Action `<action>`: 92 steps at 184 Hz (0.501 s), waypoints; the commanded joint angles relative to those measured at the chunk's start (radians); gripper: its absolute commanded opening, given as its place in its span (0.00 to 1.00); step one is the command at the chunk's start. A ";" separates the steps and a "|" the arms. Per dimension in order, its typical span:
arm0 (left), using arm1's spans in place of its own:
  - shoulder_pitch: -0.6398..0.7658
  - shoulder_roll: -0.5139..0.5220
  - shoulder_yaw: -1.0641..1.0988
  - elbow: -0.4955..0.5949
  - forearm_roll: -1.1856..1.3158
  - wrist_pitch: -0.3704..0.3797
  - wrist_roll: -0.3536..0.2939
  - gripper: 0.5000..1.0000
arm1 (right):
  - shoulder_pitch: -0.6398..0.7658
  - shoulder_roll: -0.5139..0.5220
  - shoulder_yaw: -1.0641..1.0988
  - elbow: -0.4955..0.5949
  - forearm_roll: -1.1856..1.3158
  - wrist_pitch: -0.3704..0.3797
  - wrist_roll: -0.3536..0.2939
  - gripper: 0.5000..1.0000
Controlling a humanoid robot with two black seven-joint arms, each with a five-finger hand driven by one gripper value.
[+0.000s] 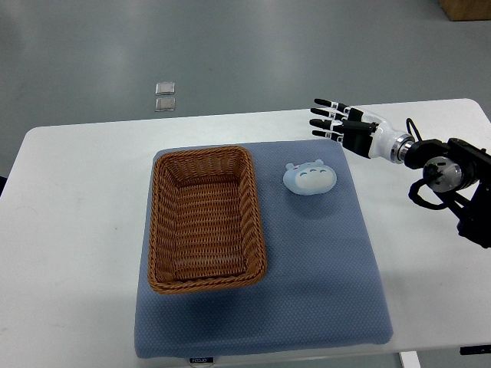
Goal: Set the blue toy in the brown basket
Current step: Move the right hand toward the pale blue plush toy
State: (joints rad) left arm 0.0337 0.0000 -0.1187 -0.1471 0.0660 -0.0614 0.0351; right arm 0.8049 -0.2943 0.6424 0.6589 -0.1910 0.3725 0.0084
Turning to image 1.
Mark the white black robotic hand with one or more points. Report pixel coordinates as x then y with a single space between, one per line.
371 136

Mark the blue plush toy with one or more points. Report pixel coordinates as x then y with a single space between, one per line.
310 178

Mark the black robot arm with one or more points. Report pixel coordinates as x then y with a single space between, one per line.
455 174

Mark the brown wicker basket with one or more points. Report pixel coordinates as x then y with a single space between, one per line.
205 224

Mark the brown cardboard box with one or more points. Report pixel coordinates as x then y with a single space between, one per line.
466 10

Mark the lower metal floor plate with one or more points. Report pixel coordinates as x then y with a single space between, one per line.
165 104

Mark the metal floor plate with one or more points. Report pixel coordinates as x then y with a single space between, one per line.
165 88
165 104

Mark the blue quilted mat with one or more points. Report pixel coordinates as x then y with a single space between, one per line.
322 288

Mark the upper metal floor plate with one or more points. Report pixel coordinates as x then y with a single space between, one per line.
165 88

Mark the white table leg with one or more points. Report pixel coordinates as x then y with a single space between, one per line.
409 359

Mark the black table label tag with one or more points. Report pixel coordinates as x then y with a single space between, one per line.
201 360

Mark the black bracket at table edge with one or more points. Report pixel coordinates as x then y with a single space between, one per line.
475 350

